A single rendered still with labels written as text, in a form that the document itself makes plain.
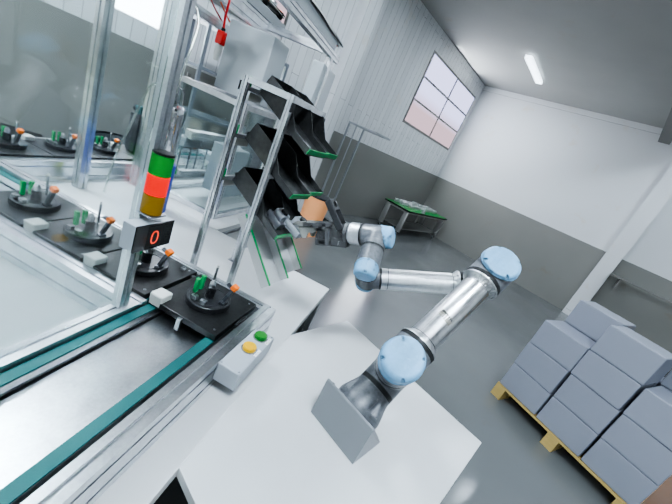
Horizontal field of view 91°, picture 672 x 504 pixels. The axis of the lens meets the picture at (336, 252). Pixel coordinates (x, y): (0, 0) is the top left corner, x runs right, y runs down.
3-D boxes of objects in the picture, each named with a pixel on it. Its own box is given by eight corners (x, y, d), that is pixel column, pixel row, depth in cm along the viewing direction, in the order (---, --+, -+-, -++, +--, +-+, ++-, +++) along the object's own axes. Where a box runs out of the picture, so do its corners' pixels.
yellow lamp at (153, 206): (166, 215, 84) (170, 197, 82) (150, 217, 79) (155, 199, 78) (150, 206, 85) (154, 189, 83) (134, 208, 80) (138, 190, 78)
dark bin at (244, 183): (293, 236, 130) (305, 224, 127) (273, 240, 118) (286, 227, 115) (254, 181, 134) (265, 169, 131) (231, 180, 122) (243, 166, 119)
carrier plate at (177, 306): (255, 308, 118) (256, 304, 117) (214, 341, 95) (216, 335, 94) (199, 278, 121) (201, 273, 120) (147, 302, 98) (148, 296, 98)
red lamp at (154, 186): (170, 197, 82) (175, 178, 81) (155, 198, 78) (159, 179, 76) (154, 188, 83) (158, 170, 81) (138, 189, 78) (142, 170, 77)
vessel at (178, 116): (180, 166, 175) (198, 93, 163) (160, 165, 162) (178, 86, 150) (159, 155, 177) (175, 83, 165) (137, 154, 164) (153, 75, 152)
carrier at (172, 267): (196, 276, 121) (204, 246, 117) (143, 300, 99) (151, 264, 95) (143, 247, 124) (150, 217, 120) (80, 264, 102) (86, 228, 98)
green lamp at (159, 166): (175, 178, 81) (180, 159, 79) (159, 178, 76) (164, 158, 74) (158, 170, 81) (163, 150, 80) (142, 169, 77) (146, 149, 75)
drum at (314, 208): (303, 237, 502) (319, 199, 482) (288, 225, 527) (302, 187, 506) (322, 239, 533) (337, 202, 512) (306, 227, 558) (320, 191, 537)
